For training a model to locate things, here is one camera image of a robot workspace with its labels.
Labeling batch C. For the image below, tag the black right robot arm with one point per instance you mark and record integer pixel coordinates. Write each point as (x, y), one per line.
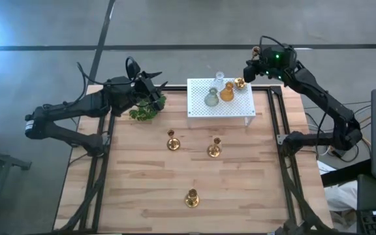
(318, 93)

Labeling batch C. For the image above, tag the short brass candlestick holder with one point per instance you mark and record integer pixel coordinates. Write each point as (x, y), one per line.
(173, 144)

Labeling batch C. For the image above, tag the pale green ribbed glass holder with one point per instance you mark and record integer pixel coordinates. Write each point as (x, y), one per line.
(211, 99)

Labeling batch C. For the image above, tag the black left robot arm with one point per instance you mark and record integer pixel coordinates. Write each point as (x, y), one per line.
(67, 107)

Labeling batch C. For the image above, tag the green plant in white pot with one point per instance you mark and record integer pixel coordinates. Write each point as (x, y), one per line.
(144, 112)

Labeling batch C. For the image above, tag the tall brass candlestick holder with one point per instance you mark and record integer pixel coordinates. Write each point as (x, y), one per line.
(192, 201)
(240, 83)

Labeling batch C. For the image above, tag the white perforated metal shelf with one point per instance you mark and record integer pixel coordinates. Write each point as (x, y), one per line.
(201, 104)

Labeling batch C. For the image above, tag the amber ribbed glass candle holder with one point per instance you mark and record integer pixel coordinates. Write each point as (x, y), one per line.
(227, 95)

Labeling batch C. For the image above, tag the white plastic bag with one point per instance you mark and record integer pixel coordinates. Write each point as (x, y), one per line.
(341, 197)

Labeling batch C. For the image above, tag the black side table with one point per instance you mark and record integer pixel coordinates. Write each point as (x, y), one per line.
(344, 173)

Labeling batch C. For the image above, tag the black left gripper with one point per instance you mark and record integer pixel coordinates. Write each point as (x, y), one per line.
(147, 88)

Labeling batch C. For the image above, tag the clear ribbed glass candle holder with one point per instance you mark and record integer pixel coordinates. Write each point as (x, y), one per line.
(219, 76)

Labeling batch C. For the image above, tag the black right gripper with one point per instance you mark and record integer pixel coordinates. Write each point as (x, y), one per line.
(273, 63)

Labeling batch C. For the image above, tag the white paper sheet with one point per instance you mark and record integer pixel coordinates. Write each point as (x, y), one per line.
(324, 168)

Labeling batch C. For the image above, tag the black aluminium table frame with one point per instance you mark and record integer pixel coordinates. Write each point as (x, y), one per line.
(275, 93)

